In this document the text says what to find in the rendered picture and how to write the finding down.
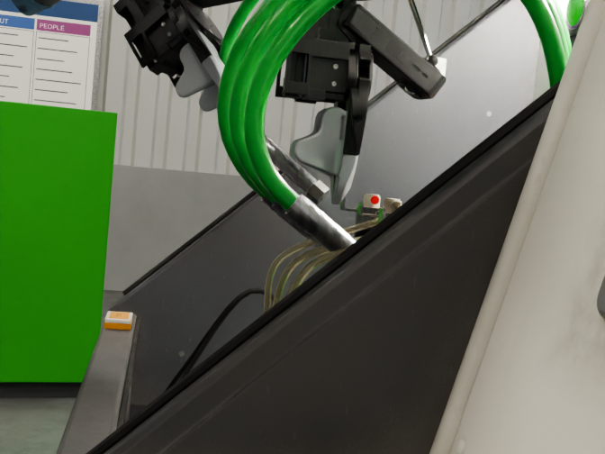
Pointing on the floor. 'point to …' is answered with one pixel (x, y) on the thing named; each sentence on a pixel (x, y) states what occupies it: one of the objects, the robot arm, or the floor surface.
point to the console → (546, 290)
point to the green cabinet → (52, 244)
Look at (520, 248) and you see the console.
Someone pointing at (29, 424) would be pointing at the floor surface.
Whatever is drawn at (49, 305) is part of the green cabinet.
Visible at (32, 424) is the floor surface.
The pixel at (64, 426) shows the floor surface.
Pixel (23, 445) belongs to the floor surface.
